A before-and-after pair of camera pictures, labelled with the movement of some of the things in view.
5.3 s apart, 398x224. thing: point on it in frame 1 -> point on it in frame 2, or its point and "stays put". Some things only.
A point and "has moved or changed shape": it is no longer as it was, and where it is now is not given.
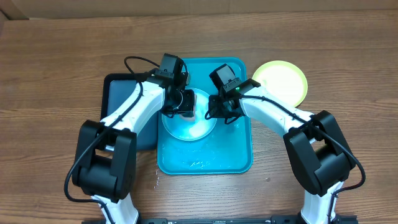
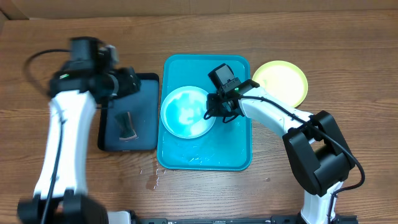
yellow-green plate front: x=284 y=79 stays put
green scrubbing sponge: x=194 y=110 has moved or changed shape
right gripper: x=216 y=109 stays put
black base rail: x=267 y=219 stays put
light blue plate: x=192 y=130 stays put
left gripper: x=188 y=107 -> x=128 y=83
